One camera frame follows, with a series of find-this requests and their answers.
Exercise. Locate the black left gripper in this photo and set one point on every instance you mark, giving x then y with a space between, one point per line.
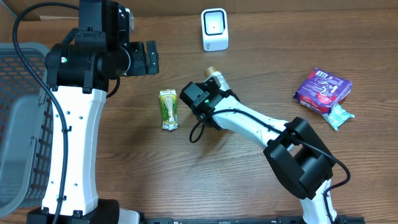
140 68

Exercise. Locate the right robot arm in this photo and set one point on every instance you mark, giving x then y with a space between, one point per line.
298 157

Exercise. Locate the white barcode scanner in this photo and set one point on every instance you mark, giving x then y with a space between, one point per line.
214 27

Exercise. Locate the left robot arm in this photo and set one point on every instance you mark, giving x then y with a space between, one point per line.
78 74

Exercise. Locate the teal snack packet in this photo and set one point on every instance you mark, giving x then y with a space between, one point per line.
337 117

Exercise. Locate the green drink carton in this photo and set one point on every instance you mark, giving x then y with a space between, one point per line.
168 108

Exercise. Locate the white tube gold cap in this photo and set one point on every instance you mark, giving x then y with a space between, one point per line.
214 72

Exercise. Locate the grey plastic mesh basket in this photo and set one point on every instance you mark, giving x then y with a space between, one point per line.
26 135

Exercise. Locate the red purple snack pack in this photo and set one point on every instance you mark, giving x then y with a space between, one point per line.
322 91

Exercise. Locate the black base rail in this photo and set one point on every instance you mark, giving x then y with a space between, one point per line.
278 220

